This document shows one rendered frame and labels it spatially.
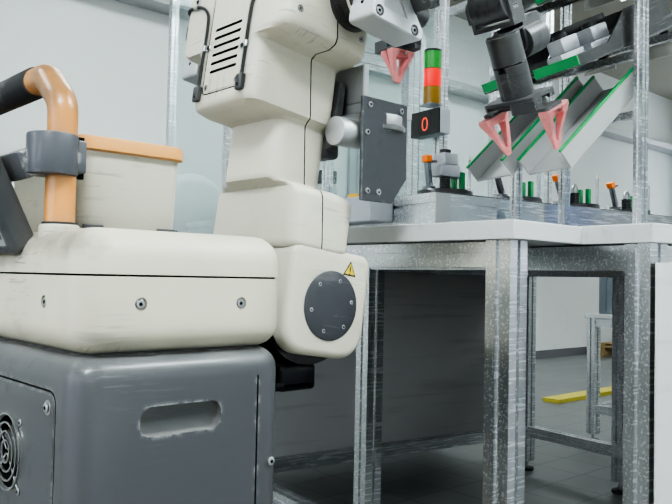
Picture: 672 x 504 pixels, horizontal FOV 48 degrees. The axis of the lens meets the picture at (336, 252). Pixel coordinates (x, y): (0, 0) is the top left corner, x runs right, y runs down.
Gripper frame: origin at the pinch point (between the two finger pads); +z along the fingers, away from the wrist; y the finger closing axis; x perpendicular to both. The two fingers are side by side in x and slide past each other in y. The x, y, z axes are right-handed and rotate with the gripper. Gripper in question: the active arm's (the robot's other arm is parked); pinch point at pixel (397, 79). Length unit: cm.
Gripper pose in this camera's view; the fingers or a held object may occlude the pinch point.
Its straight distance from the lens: 183.3
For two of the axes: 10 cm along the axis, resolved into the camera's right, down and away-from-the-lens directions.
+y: -5.6, 0.0, 8.3
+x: -8.3, -0.2, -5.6
